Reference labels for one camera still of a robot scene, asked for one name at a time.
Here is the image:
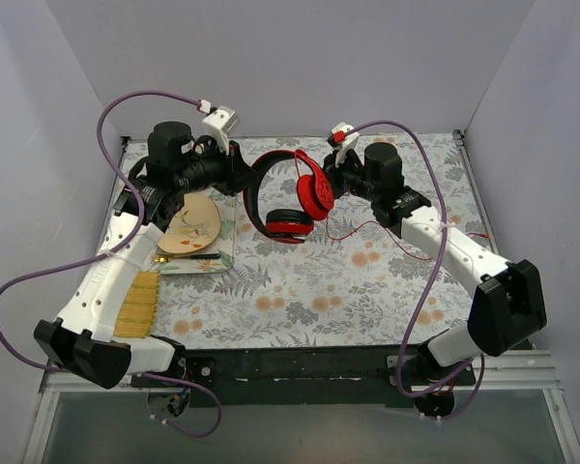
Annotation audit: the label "floral patterned table mat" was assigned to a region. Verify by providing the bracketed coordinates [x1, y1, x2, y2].
[79, 132, 524, 348]

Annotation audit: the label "aluminium frame rail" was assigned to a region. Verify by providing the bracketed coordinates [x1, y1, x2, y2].
[38, 350, 562, 392]

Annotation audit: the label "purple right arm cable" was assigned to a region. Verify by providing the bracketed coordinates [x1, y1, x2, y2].
[347, 119, 486, 422]

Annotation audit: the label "dark green handled utensil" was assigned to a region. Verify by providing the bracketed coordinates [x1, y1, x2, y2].
[153, 253, 221, 263]

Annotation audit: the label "beige bird painted plate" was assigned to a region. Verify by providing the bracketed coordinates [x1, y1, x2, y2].
[158, 193, 221, 255]

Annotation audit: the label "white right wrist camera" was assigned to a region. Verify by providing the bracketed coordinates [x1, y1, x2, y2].
[327, 122, 359, 167]

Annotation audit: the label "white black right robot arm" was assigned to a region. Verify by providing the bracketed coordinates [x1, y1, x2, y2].
[323, 142, 547, 385]

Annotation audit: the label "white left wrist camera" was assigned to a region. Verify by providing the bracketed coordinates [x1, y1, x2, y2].
[202, 106, 240, 151]

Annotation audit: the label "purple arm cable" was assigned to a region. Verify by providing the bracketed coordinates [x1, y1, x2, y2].
[347, 119, 486, 422]
[0, 90, 222, 439]

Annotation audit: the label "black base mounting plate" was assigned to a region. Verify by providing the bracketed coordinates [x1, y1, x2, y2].
[130, 345, 478, 407]

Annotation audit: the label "yellow woven bamboo mat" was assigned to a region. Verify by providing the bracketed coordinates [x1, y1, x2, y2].
[113, 272, 160, 338]

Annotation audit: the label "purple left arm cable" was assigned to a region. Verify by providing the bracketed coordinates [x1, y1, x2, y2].
[0, 90, 222, 439]

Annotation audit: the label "floral leaf print tray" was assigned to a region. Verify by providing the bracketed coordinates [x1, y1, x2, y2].
[146, 188, 238, 275]

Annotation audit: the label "red black headphones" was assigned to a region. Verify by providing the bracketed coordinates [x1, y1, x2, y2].
[242, 149, 335, 245]

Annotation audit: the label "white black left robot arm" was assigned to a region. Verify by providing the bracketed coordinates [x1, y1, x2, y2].
[33, 122, 257, 389]

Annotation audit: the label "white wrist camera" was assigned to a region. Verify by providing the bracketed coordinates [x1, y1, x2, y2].
[202, 106, 240, 151]
[327, 122, 359, 167]

